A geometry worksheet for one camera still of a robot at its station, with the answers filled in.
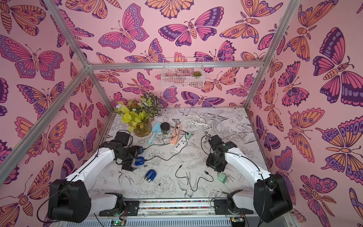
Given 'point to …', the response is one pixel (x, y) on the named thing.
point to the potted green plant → (139, 113)
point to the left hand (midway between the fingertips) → (143, 155)
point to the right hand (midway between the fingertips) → (209, 166)
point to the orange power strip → (175, 134)
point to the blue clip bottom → (151, 175)
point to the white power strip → (181, 144)
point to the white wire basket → (183, 72)
